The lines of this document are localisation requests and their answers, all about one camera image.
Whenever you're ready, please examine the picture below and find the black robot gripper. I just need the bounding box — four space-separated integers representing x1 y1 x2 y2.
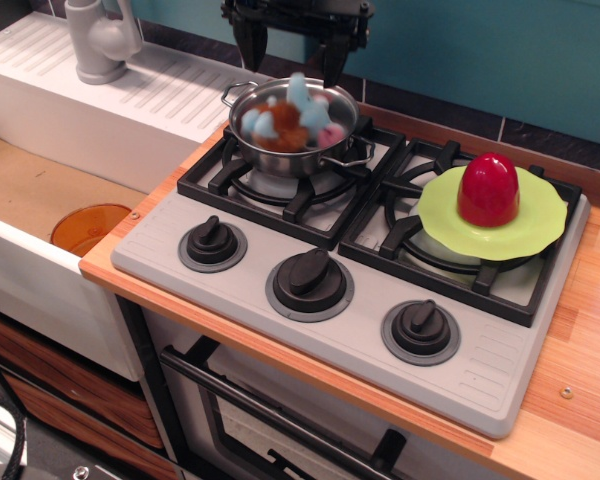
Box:
221 0 374 86

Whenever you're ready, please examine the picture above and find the blue stuffed elephant toy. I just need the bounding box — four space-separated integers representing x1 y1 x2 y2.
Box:
240 73 346 153

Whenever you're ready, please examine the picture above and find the red plastic sweet potato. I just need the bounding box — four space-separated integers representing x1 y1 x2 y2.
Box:
457 152 520 228

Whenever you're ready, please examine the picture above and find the stainless steel pot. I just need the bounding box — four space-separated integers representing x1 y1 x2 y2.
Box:
221 77 375 178

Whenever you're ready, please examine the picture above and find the black left stove knob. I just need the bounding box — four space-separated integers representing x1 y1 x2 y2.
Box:
178 215 248 274

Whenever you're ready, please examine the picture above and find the black stove knob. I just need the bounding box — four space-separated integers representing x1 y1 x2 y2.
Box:
381 299 461 367
178 215 248 274
265 248 355 323

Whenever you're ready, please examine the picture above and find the black middle stove knob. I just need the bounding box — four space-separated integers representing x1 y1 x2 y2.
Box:
265 248 355 323

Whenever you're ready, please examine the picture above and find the grey toy stove top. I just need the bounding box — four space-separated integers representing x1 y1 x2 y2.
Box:
111 128 590 438

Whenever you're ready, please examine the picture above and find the lime green plate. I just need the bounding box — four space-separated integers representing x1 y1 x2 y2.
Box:
416 165 568 262

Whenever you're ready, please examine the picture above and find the black right stove knob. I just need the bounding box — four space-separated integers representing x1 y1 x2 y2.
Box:
381 299 461 367

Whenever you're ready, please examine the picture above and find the black left burner grate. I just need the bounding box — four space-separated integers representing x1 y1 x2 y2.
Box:
177 116 407 250

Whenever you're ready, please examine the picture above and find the black burner grate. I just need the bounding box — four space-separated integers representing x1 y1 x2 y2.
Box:
339 139 589 327
177 116 407 250

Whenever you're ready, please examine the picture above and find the grey toy faucet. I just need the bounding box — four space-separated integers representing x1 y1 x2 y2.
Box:
65 0 143 85

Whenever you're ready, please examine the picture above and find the black right burner grate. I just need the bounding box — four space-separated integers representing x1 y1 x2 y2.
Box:
339 139 589 327

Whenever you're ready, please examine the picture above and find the white toy sink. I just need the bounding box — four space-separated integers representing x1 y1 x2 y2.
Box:
0 13 251 381

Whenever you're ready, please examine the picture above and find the orange plastic bowl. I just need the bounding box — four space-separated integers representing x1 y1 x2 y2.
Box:
50 203 131 257

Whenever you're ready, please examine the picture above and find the wooden drawer front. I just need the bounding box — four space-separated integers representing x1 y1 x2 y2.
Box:
0 313 178 479

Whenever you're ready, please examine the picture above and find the oven door with handle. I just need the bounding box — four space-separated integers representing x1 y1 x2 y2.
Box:
159 335 481 480

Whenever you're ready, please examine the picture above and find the black braided cable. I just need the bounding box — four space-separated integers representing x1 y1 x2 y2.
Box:
0 389 29 480

